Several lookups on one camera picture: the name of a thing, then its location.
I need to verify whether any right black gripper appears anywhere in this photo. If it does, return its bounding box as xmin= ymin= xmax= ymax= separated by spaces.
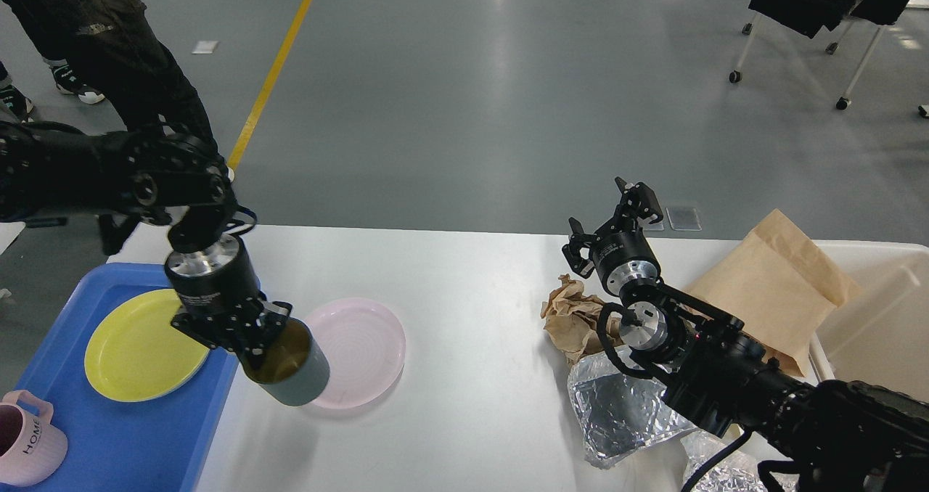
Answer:
xmin=562 ymin=177 xmax=664 ymax=297

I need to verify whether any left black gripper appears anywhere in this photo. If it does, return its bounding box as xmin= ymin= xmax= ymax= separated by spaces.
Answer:
xmin=165 ymin=234 xmax=288 ymax=354

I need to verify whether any teal mug yellow inside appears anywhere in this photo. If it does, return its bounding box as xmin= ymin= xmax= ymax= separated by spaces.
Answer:
xmin=237 ymin=318 xmax=330 ymax=406

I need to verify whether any pink plate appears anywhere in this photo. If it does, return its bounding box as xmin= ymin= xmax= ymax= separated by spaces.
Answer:
xmin=304 ymin=298 xmax=407 ymax=410

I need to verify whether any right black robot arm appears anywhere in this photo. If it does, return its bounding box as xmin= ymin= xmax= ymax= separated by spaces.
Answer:
xmin=562 ymin=178 xmax=928 ymax=491

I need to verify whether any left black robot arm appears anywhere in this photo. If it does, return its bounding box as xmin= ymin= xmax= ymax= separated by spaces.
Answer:
xmin=2 ymin=122 xmax=291 ymax=364

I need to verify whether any crumpled brown paper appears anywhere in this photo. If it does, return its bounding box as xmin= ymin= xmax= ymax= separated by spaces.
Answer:
xmin=540 ymin=274 xmax=606 ymax=367

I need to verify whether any yellow plate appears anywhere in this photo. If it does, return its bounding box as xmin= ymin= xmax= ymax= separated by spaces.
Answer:
xmin=83 ymin=288 xmax=209 ymax=403

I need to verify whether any blue plastic tray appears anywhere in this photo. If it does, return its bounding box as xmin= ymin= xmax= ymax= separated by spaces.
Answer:
xmin=17 ymin=263 xmax=237 ymax=491

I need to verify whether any brown paper bag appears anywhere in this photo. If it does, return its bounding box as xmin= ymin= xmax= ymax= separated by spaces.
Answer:
xmin=686 ymin=210 xmax=862 ymax=377

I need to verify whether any aluminium foil container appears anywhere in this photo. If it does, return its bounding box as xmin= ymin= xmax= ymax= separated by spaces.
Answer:
xmin=567 ymin=353 xmax=697 ymax=470

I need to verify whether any pink HOME mug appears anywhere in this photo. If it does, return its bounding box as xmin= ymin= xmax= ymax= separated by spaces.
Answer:
xmin=1 ymin=390 xmax=67 ymax=488

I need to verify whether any crumpled foil piece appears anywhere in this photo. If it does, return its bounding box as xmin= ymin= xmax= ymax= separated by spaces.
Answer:
xmin=681 ymin=430 xmax=787 ymax=491

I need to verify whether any white plastic bin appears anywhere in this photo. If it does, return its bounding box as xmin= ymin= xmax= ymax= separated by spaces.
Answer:
xmin=810 ymin=240 xmax=928 ymax=401

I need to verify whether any white clothes rack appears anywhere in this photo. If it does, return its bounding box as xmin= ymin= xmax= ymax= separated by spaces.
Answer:
xmin=713 ymin=13 xmax=927 ymax=131

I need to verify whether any person in black trousers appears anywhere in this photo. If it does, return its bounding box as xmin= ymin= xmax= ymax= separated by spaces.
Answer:
xmin=6 ymin=0 xmax=216 ymax=144

